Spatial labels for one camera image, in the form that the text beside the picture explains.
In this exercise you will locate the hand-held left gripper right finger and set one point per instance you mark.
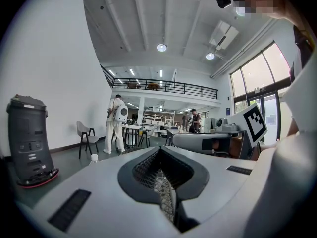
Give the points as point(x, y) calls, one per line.
point(223, 182)

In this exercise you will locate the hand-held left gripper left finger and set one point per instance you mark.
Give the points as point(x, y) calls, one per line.
point(99, 195)

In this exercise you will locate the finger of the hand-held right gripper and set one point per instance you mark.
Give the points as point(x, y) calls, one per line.
point(188, 141)

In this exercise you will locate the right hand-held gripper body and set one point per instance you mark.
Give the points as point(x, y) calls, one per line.
point(255, 123)

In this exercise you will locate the dark grey cylindrical robot base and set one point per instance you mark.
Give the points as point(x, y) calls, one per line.
point(29, 142)

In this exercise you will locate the person's right forearm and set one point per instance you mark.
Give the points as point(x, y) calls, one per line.
point(293, 128)

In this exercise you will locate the white washing machine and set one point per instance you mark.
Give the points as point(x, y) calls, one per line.
point(221, 124)

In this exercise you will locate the wooden storage shelf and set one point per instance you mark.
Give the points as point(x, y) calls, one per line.
point(158, 119)

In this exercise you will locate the large window with glass doors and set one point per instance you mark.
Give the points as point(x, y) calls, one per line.
point(257, 71)

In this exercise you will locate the white table with black legs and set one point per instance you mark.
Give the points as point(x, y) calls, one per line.
point(132, 127)

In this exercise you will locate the grey chair with black legs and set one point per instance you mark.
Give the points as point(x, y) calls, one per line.
point(85, 136)

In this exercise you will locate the black balcony railing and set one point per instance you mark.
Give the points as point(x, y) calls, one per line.
point(163, 85)

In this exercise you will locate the round wooden table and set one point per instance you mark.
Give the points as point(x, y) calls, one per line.
point(153, 85)

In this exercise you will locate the white dome backpack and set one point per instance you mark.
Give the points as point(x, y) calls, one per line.
point(121, 113)

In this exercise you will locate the round ceiling lamp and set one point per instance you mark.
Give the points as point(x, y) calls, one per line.
point(239, 11)
point(210, 56)
point(161, 47)

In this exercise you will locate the person's dark shirt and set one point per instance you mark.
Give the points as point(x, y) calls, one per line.
point(302, 51)

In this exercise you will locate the white ceiling air conditioner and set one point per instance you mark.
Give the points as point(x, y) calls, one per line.
point(224, 35)

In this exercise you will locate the person's head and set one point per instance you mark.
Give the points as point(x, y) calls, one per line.
point(267, 1)

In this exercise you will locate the blue wall sign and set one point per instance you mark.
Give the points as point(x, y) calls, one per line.
point(227, 111)

